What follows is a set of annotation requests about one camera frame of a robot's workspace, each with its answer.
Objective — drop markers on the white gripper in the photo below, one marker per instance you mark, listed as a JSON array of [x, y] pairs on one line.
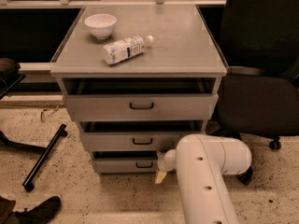
[[162, 164]]

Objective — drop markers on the grey drawer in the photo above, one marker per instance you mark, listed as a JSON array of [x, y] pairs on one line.
[[130, 141], [140, 107], [125, 165]]

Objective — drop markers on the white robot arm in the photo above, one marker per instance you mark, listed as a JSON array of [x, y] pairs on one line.
[[200, 162]]

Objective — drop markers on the grey drawer cabinet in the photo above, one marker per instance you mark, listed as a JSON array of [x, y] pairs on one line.
[[182, 60]]

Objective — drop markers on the black office chair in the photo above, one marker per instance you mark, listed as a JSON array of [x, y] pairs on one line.
[[259, 41]]

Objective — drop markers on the white plastic bottle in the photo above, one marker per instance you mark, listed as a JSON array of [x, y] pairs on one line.
[[126, 48]]

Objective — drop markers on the black shoe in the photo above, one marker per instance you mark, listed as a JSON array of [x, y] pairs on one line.
[[41, 214]]

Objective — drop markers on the white ceramic bowl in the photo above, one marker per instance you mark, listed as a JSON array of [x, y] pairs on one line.
[[101, 26]]

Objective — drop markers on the black stand leg with casters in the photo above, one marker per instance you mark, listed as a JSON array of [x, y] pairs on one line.
[[42, 152]]

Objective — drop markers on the dark object on left table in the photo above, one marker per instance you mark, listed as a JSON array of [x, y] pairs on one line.
[[9, 75]]

